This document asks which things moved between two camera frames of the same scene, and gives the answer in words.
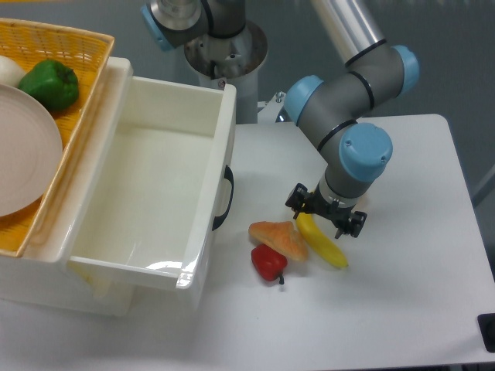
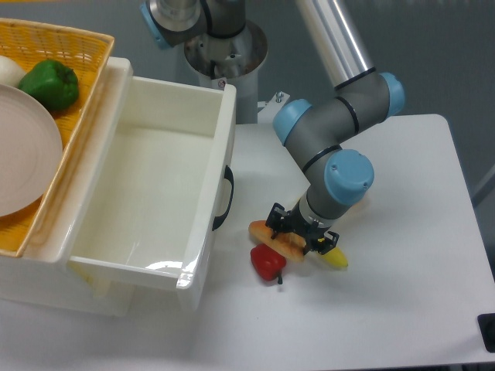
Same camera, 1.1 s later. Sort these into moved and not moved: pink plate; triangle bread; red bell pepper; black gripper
Moved: black gripper
Not moved: pink plate; triangle bread; red bell pepper
